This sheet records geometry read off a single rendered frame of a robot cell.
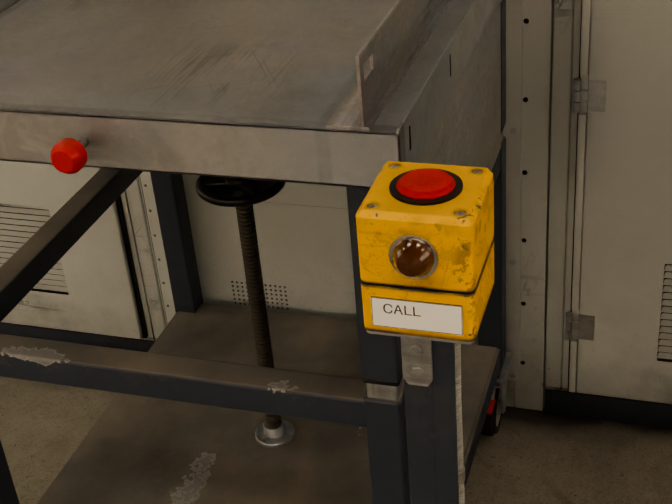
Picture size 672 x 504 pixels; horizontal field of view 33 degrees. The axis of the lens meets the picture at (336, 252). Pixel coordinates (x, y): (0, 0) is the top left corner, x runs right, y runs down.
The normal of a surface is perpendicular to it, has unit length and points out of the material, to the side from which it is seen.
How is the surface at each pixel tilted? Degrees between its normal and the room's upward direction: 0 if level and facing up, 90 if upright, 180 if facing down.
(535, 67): 90
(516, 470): 0
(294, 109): 0
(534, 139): 90
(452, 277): 90
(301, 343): 0
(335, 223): 90
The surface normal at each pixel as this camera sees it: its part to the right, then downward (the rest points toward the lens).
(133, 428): -0.07, -0.85
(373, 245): -0.29, 0.51
